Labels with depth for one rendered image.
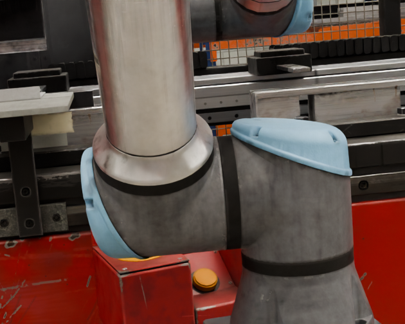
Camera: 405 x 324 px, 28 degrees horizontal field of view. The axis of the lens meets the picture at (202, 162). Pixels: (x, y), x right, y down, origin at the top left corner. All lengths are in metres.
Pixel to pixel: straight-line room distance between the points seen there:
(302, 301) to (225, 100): 1.02
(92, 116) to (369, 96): 0.53
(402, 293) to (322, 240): 0.77
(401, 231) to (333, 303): 0.72
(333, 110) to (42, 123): 0.55
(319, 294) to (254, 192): 0.12
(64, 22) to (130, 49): 1.37
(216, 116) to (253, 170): 1.00
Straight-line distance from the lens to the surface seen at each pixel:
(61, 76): 1.70
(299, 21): 0.91
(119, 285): 1.13
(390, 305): 1.55
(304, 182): 0.77
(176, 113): 0.71
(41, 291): 1.45
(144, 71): 0.67
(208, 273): 1.25
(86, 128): 1.50
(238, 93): 1.77
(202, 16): 0.89
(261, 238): 0.79
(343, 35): 3.48
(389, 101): 1.60
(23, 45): 1.53
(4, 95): 1.43
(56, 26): 2.03
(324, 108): 1.56
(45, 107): 1.25
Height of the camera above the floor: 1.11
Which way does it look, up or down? 10 degrees down
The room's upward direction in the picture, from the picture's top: 5 degrees counter-clockwise
